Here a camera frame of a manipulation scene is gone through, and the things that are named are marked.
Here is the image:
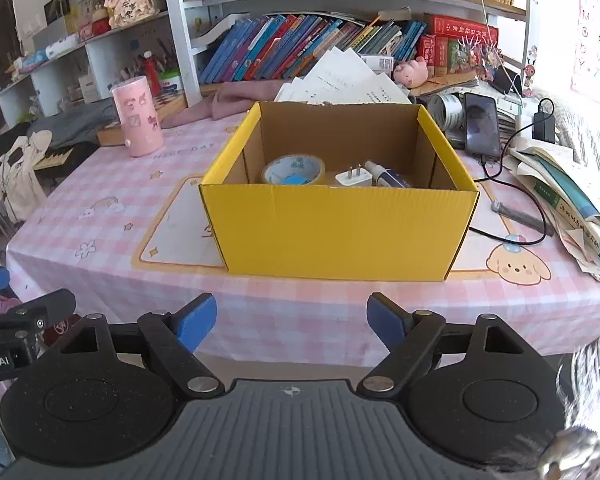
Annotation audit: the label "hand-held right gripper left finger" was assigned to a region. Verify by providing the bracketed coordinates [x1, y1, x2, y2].
[57, 292, 226, 394]

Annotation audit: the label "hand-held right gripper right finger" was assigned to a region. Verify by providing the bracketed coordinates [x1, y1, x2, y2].
[356, 291, 533, 394]

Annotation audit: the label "yellow cardboard box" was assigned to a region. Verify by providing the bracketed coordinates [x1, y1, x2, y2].
[199, 101, 481, 282]

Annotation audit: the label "white spray bottle blue label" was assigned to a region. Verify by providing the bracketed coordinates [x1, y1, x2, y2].
[364, 160, 412, 189]

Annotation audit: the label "white charger plug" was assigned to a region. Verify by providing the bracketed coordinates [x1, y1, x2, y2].
[335, 165, 376, 189]

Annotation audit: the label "clear yellowish tape roll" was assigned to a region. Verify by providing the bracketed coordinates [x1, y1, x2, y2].
[261, 154, 327, 187]

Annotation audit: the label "cream tote bag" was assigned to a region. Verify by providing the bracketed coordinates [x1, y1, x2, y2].
[0, 130, 53, 223]

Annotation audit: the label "small piano keyboard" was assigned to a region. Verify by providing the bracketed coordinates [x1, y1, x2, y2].
[32, 145, 76, 171]

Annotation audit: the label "grey cloth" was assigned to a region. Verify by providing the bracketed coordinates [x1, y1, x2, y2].
[27, 97, 121, 148]

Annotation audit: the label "pink cylinder cup with stickers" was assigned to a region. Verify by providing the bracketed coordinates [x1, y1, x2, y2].
[111, 76, 164, 158]

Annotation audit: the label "black smartphone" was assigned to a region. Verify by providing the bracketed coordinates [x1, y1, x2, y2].
[462, 92, 502, 158]

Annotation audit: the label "wooden chessboard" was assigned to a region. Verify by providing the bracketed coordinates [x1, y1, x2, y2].
[97, 91, 188, 147]

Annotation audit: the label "messy stack of books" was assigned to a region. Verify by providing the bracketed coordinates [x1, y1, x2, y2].
[507, 147, 600, 288]

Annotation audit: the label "white printed tape roll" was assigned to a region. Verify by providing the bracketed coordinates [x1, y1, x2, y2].
[426, 91, 466, 133]

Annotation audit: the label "blue wet wipes pack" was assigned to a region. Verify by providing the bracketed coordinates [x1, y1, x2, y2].
[17, 50, 48, 73]

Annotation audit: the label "pink cloth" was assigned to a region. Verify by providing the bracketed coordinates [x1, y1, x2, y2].
[162, 80, 291, 128]

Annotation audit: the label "white paper roll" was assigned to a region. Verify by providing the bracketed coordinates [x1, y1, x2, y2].
[45, 34, 81, 60]

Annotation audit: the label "pile of printed papers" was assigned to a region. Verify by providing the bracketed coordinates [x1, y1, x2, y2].
[274, 47, 412, 106]

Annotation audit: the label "brown envelopes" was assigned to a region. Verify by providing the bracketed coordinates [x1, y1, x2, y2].
[415, 75, 481, 96]

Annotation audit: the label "white low shelf unit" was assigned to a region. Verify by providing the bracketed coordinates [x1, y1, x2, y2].
[0, 10, 181, 128]

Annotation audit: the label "pink pig plush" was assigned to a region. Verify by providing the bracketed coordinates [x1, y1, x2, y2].
[394, 57, 429, 88]

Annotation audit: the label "red bottle with white cap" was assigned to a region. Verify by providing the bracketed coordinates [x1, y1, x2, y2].
[142, 51, 162, 96]

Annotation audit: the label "black power adapter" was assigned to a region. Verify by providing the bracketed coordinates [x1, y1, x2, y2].
[532, 99, 557, 143]

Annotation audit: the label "small white carton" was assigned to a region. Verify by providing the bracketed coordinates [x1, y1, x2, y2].
[362, 55, 396, 73]

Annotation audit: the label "black phone on stand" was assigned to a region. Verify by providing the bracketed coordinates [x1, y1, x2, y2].
[492, 65, 523, 96]

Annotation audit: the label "grey striped blanket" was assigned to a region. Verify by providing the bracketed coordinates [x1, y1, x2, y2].
[550, 92, 600, 181]

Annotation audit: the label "red jar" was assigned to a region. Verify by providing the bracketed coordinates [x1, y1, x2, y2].
[91, 7, 112, 36]

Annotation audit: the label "white bookshelf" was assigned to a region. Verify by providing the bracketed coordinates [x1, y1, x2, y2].
[159, 0, 531, 108]

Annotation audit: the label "row of colourful books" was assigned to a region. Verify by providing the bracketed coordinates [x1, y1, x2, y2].
[198, 14, 427, 86]

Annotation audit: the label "red boxed dictionaries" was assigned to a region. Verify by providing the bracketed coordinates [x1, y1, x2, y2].
[417, 14, 500, 78]

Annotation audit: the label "black cable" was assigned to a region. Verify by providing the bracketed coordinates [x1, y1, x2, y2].
[469, 125, 548, 247]

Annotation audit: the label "white wall switch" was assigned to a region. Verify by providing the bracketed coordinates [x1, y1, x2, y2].
[22, 12, 48, 36]

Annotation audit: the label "bunch of colourful keychains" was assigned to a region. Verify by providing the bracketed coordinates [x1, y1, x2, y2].
[457, 42, 503, 83]

